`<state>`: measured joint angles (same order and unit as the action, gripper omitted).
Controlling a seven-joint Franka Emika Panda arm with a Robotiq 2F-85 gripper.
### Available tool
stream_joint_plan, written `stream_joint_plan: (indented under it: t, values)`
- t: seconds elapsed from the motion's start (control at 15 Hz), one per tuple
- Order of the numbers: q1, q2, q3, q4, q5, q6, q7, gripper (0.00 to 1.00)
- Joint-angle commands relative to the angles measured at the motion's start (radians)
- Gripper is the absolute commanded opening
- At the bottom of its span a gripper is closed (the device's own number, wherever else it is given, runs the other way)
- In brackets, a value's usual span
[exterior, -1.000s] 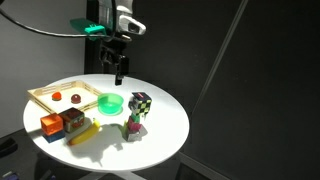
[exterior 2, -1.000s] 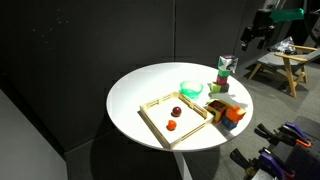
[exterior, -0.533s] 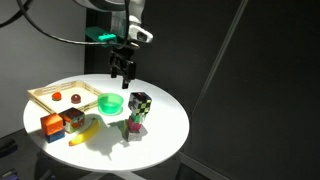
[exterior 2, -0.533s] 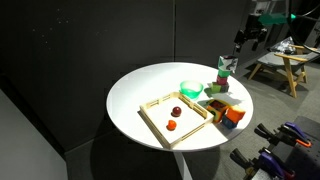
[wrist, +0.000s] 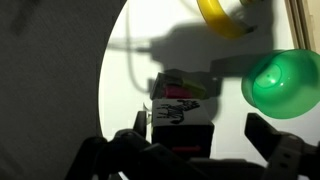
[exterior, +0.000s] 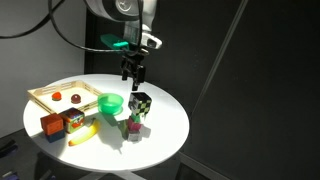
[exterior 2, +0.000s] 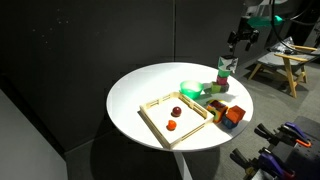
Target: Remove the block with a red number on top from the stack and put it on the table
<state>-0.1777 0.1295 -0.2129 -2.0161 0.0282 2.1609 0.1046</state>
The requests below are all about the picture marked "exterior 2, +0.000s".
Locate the green plastic bowl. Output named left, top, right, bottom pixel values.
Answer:
left=179, top=79, right=204, bottom=100

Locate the dark red toy ball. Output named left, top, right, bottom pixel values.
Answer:
left=171, top=106, right=183, bottom=118

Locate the blue toy block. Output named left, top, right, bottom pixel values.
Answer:
left=221, top=114, right=239, bottom=131

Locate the orange toy ball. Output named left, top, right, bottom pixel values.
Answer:
left=166, top=119, right=178, bottom=131

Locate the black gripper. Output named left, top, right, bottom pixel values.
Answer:
left=227, top=28, right=260, bottom=52

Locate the checkered zebra picture block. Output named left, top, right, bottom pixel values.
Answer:
left=218, top=54, right=239, bottom=74

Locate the white table pedestal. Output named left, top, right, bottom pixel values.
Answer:
left=173, top=151, right=194, bottom=180

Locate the small magenta block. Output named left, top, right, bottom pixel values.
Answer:
left=216, top=74, right=229, bottom=86

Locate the orange toy block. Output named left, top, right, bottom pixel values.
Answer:
left=225, top=105, right=247, bottom=125

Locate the colourful picture cube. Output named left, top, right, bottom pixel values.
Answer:
left=205, top=99, right=229, bottom=124

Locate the light wooden tray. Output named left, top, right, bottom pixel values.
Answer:
left=139, top=91, right=215, bottom=150

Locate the small lime block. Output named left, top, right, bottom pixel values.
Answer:
left=210, top=81, right=223, bottom=94

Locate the small grey block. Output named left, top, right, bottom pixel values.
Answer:
left=219, top=82, right=230, bottom=94

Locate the wooden armchair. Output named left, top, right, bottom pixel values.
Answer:
left=248, top=43, right=319, bottom=99

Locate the silver crumpled item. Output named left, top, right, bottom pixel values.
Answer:
left=270, top=44, right=296, bottom=56

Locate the black purple trigger clamp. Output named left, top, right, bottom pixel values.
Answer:
left=254, top=121, right=313, bottom=149
left=229, top=148, right=298, bottom=180

